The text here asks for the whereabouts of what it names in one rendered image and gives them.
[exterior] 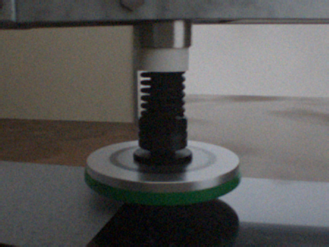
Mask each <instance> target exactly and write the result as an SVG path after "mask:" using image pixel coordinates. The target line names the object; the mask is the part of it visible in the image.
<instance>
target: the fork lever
mask: <svg viewBox="0 0 329 247"><path fill-rule="evenodd" d="M15 4H16V18H17V19H16V21H15V22H14V23H0V29H43V28H58V27H88V26H133V21H169V20H195V21H193V25H219V24H244V25H251V24H283V25H284V24H329V0H15Z"/></svg>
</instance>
